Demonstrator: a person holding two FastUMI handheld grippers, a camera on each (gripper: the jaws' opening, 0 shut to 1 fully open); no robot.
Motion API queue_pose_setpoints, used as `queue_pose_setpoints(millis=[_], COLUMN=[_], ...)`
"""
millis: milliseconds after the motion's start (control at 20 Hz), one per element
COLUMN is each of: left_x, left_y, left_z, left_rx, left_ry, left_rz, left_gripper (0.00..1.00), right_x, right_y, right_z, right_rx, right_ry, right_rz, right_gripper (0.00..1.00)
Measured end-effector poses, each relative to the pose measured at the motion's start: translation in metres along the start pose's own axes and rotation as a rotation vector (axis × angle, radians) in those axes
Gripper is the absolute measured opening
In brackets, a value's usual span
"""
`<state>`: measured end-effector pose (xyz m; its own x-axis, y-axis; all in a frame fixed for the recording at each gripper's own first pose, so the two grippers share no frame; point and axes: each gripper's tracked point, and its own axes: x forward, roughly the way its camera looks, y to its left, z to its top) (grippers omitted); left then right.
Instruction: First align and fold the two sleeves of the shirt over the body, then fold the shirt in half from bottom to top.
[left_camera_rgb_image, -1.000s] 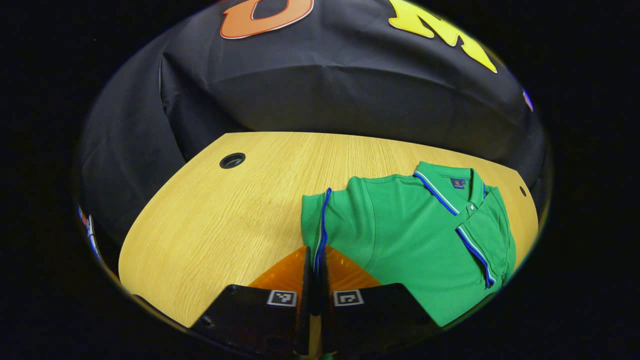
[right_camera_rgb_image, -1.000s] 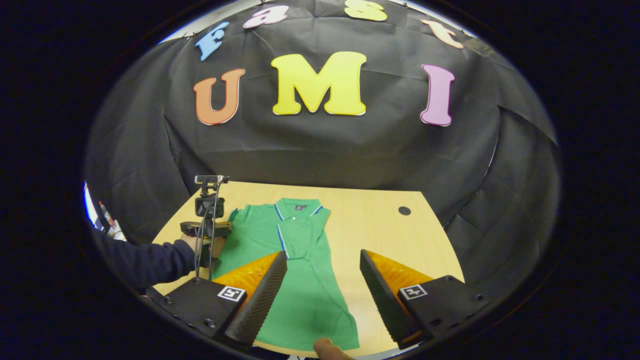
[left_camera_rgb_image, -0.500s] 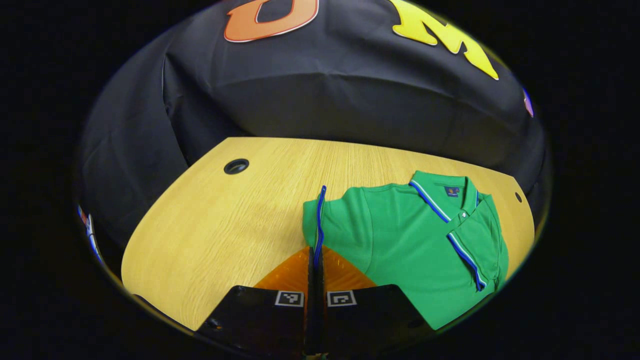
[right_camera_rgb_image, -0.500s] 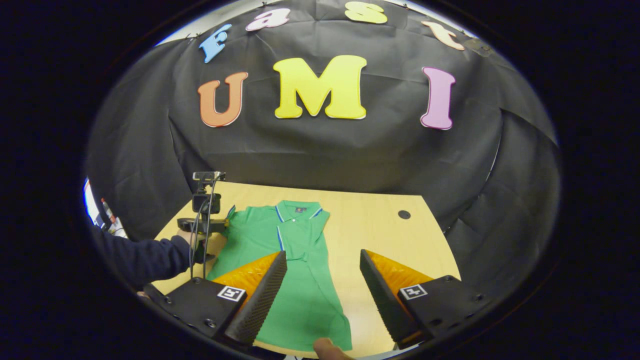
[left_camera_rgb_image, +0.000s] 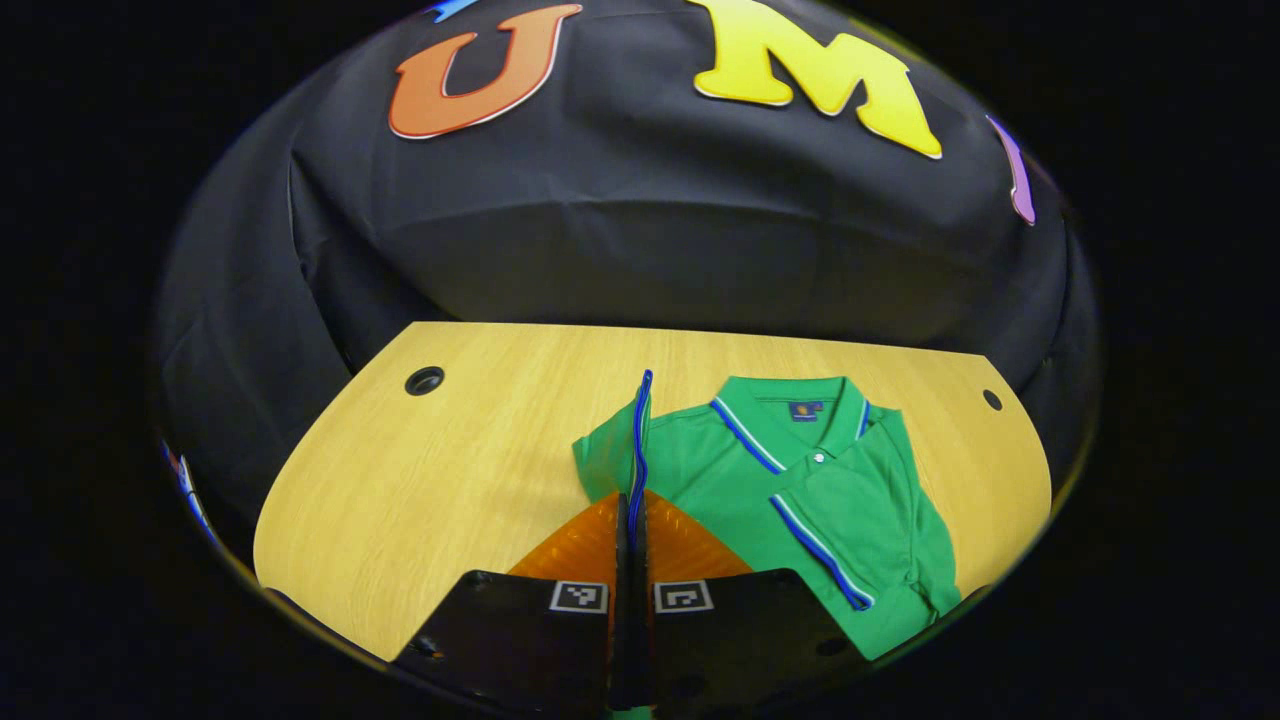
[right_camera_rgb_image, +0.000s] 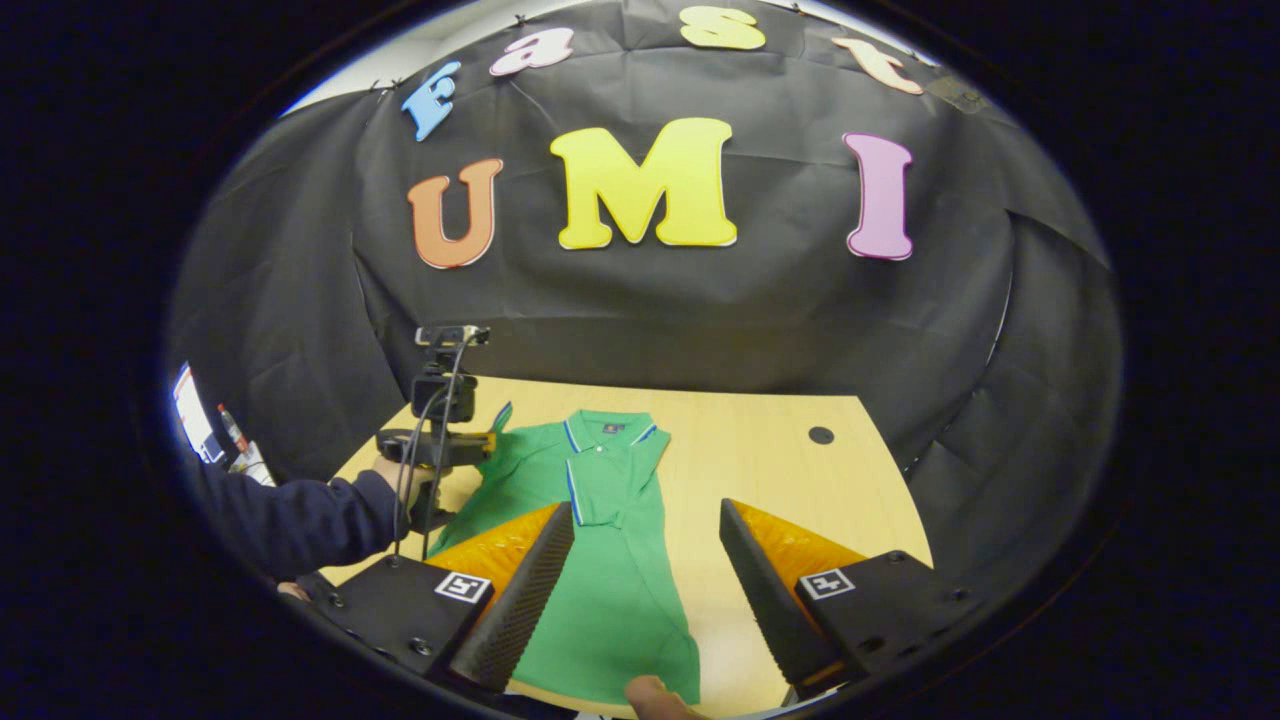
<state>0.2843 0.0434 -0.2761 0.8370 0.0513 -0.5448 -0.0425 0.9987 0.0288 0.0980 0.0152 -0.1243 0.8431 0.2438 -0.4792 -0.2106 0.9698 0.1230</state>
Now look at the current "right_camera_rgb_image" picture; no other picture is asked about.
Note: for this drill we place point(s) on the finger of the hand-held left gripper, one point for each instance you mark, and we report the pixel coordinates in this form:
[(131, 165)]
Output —
[(475, 452)]

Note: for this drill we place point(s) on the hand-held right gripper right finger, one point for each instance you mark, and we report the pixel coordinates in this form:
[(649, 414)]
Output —
[(765, 600)]

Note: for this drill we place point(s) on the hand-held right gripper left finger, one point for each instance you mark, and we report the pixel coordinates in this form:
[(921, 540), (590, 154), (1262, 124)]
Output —
[(520, 600)]

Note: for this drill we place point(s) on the green T-shirt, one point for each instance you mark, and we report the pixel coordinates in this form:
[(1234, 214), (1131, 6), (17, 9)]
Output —
[(620, 600)]

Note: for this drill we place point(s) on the white side desk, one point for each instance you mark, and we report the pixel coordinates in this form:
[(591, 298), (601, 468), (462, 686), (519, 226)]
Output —
[(252, 468)]

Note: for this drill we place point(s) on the clear plastic water bottle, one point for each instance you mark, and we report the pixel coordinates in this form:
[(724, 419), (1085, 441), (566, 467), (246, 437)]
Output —
[(232, 430)]

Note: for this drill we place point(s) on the computer monitor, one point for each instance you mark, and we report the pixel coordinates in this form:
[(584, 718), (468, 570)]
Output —
[(192, 410)]

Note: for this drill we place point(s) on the black backdrop cloth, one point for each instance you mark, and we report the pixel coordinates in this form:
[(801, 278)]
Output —
[(700, 300)]

